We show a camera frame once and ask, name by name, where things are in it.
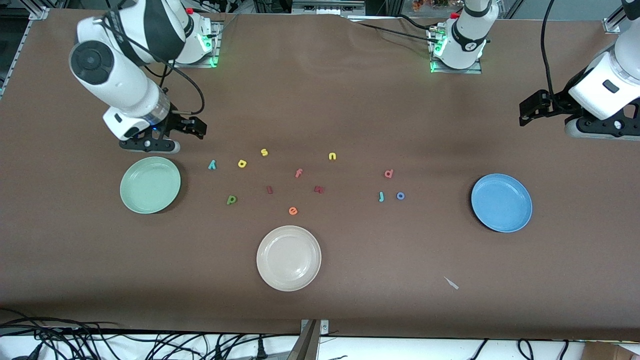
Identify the light green plate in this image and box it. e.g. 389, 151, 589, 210
119, 156, 182, 215

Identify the blue plate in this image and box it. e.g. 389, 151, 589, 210
470, 173, 533, 233

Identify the cream white plate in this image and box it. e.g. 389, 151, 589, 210
256, 225, 322, 292

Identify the brown cardboard box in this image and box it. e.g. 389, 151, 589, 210
582, 341, 640, 360

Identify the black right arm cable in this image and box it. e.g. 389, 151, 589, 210
102, 0, 206, 117

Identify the black table cable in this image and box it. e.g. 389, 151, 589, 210
350, 14, 443, 44

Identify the aluminium table edge rail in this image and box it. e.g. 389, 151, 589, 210
0, 6, 51, 98

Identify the grey metal rail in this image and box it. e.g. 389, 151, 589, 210
292, 0, 366, 15

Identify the tangled black floor cable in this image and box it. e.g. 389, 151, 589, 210
0, 309, 301, 360

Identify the metal table clamp bracket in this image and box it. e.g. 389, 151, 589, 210
287, 319, 330, 360

